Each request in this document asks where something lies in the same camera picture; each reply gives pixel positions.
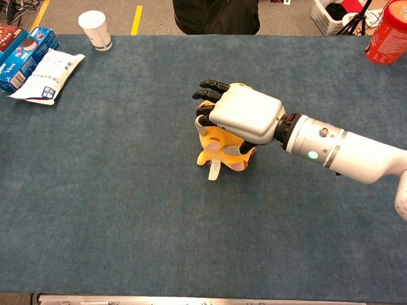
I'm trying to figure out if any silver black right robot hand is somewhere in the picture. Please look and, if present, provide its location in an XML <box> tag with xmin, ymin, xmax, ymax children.
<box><xmin>192</xmin><ymin>79</ymin><xmax>286</xmax><ymax>156</ymax></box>

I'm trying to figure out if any yellow plush duck toy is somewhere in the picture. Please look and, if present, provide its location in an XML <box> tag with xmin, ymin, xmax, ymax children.
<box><xmin>195</xmin><ymin>83</ymin><xmax>257</xmax><ymax>182</ymax></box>

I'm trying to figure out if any person in black clothes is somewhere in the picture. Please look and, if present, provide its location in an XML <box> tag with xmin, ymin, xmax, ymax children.
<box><xmin>172</xmin><ymin>0</ymin><xmax>261</xmax><ymax>36</ymax></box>

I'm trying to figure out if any white plastic basket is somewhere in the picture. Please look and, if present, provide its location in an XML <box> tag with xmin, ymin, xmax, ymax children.
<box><xmin>310</xmin><ymin>0</ymin><xmax>354</xmax><ymax>36</ymax></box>

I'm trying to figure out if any blue felt table mat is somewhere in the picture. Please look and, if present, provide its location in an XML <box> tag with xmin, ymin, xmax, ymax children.
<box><xmin>0</xmin><ymin>34</ymin><xmax>407</xmax><ymax>301</ymax></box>

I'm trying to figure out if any black tripod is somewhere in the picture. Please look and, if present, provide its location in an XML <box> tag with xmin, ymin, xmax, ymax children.
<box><xmin>336</xmin><ymin>0</ymin><xmax>375</xmax><ymax>36</ymax></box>

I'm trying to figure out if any red cylindrical can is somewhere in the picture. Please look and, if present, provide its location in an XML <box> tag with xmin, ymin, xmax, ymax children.
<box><xmin>364</xmin><ymin>0</ymin><xmax>407</xmax><ymax>66</ymax></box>

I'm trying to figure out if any white paper cup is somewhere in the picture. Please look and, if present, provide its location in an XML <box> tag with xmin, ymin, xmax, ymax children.
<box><xmin>78</xmin><ymin>10</ymin><xmax>113</xmax><ymax>51</ymax></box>

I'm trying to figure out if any white snack bag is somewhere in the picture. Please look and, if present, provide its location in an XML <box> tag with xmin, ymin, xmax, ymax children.
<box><xmin>6</xmin><ymin>49</ymin><xmax>86</xmax><ymax>105</ymax></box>

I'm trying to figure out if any blue cookie box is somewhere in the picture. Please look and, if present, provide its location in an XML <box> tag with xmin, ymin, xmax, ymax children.
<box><xmin>0</xmin><ymin>27</ymin><xmax>60</xmax><ymax>93</ymax></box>

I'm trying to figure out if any dark red snack box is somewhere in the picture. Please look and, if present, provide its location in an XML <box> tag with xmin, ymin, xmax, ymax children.
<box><xmin>0</xmin><ymin>22</ymin><xmax>25</xmax><ymax>55</ymax></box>

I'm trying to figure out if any aluminium frame rail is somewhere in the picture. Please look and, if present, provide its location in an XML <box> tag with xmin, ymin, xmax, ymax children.
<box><xmin>36</xmin><ymin>294</ymin><xmax>366</xmax><ymax>305</ymax></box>

